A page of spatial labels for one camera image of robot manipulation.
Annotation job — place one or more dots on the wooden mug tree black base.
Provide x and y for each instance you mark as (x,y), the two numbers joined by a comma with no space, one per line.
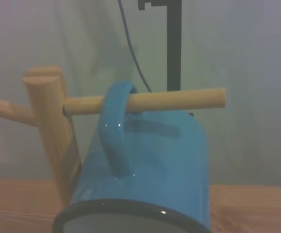
(50,126)

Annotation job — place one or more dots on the blue enamel mug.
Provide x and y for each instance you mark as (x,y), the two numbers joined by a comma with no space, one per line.
(154,170)

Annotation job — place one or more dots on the black clamp camera stand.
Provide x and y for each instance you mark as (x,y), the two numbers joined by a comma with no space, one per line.
(174,48)

